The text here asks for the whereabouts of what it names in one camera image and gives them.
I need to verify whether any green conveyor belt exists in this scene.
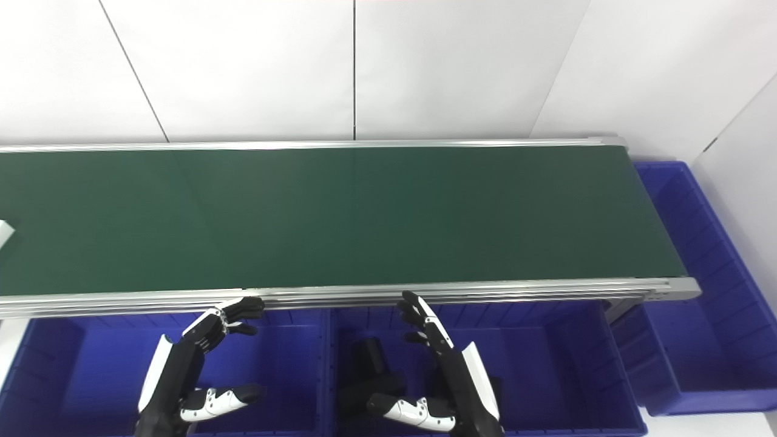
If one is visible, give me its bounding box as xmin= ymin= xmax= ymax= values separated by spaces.
xmin=0 ymin=144 xmax=688 ymax=298

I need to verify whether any aluminium conveyor side rail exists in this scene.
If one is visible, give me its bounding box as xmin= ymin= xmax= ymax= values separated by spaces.
xmin=0 ymin=277 xmax=702 ymax=320
xmin=0 ymin=137 xmax=627 ymax=154

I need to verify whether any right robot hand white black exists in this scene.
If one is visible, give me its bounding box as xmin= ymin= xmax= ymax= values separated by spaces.
xmin=366 ymin=290 xmax=504 ymax=437

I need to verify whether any black plastic part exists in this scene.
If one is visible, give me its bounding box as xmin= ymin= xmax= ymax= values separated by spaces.
xmin=339 ymin=337 xmax=409 ymax=421

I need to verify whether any aluminium conveyor leg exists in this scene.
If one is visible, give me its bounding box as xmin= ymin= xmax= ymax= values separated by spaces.
xmin=603 ymin=297 xmax=645 ymax=327

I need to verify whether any blue plastic bin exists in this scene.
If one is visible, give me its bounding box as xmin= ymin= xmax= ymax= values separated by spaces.
xmin=328 ymin=299 xmax=647 ymax=437
xmin=610 ymin=160 xmax=777 ymax=417
xmin=0 ymin=307 xmax=333 ymax=437

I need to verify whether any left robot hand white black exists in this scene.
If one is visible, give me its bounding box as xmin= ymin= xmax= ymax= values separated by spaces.
xmin=135 ymin=296 xmax=266 ymax=437

